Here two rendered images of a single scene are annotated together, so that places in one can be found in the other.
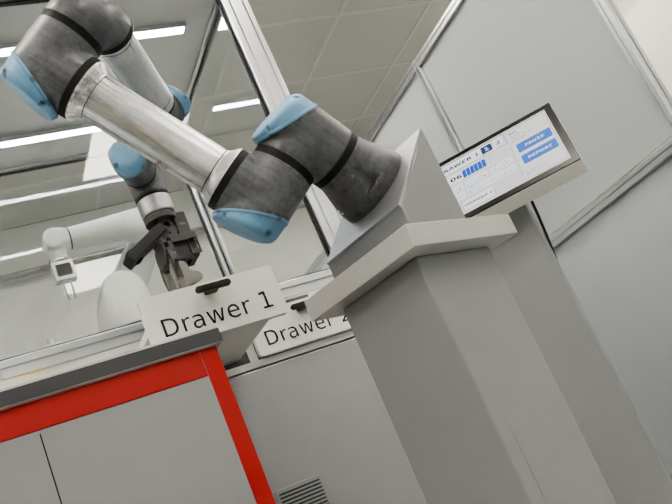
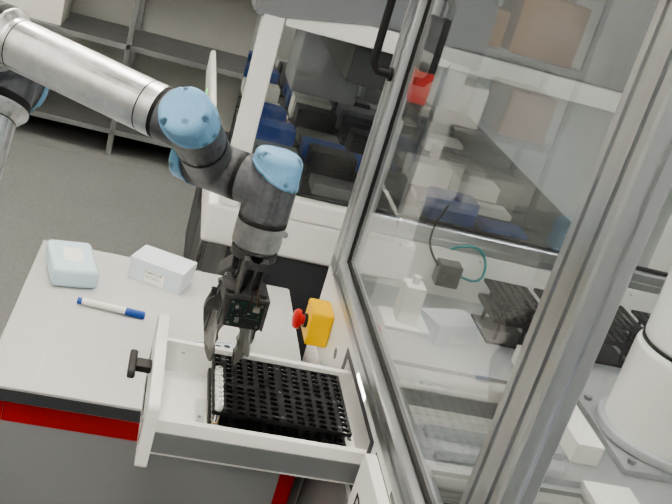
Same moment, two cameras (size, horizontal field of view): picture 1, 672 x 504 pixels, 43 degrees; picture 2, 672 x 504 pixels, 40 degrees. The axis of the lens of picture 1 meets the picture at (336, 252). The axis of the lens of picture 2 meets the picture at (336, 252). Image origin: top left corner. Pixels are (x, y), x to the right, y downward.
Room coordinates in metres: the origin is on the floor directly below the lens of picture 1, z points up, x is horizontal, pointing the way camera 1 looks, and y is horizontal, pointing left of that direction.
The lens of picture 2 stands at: (2.19, -0.90, 1.66)
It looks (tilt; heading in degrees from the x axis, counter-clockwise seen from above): 21 degrees down; 105
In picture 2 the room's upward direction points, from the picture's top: 17 degrees clockwise
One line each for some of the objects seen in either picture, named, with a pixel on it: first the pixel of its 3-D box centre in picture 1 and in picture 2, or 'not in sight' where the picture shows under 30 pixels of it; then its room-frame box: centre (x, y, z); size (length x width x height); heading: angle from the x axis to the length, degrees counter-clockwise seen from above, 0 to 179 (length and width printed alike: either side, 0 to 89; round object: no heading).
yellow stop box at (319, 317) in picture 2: not in sight; (316, 322); (1.77, 0.70, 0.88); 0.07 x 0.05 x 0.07; 118
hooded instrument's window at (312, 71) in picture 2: not in sight; (397, 81); (1.44, 2.09, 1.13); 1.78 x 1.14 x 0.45; 118
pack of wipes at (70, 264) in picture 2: not in sight; (71, 263); (1.22, 0.69, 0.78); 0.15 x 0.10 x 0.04; 132
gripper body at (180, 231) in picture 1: (172, 241); (245, 284); (1.75, 0.32, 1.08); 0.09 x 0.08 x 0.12; 121
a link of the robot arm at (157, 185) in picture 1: (144, 179); (269, 186); (1.74, 0.32, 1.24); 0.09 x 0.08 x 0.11; 3
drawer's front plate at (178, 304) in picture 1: (214, 307); (153, 384); (1.66, 0.27, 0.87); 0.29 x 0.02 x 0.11; 118
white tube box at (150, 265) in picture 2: not in sight; (162, 269); (1.36, 0.82, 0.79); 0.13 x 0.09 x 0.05; 8
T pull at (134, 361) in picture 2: (211, 288); (140, 364); (1.63, 0.26, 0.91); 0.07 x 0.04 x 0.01; 118
